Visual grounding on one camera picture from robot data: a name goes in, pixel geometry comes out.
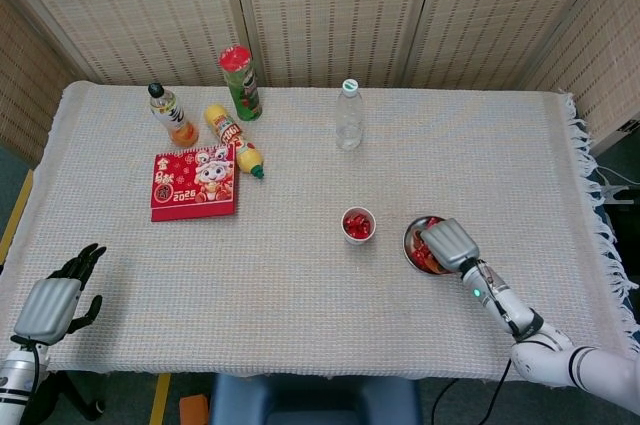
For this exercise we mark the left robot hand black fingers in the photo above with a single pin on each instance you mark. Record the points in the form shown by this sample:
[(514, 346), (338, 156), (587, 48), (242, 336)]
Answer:
[(47, 310)]

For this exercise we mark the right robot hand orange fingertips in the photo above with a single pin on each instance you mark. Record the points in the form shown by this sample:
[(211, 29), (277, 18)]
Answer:
[(450, 244)]

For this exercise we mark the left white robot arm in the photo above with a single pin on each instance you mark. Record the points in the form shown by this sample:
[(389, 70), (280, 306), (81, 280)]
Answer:
[(15, 385)]

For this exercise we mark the round metal plate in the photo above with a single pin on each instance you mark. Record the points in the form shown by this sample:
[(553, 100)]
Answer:
[(412, 235)]

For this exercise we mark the white paper cup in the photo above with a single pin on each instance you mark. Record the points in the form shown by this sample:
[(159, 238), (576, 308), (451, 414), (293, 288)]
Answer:
[(359, 241)]

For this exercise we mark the black stand leg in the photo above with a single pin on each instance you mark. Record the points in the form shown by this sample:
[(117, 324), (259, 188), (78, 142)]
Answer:
[(80, 397)]

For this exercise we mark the clear plastic water bottle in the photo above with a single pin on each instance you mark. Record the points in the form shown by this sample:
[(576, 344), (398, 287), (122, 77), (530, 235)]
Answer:
[(348, 120)]

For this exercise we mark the orange block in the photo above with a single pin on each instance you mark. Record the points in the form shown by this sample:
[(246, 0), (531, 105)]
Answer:
[(194, 410)]

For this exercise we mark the red 2026 desk calendar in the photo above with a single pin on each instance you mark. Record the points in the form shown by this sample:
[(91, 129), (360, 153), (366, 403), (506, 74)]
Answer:
[(195, 180)]

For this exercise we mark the white woven tablecloth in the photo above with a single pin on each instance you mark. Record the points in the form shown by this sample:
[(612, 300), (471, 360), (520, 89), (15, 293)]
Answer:
[(250, 295)]

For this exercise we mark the blue chair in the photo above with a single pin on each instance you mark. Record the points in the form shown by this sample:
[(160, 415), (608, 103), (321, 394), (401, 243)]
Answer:
[(300, 395)]

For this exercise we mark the tea bottle black cap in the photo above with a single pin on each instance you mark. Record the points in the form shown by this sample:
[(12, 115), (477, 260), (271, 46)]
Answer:
[(172, 117)]

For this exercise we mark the yellow bottle green cap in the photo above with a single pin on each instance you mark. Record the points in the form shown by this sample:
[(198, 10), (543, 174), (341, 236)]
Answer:
[(222, 125)]

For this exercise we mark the green Pringles can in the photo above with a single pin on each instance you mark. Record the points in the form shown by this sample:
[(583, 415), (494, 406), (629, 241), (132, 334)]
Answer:
[(242, 90)]

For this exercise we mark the woven folding screen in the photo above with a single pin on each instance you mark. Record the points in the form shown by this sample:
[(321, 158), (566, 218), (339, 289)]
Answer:
[(325, 10)]

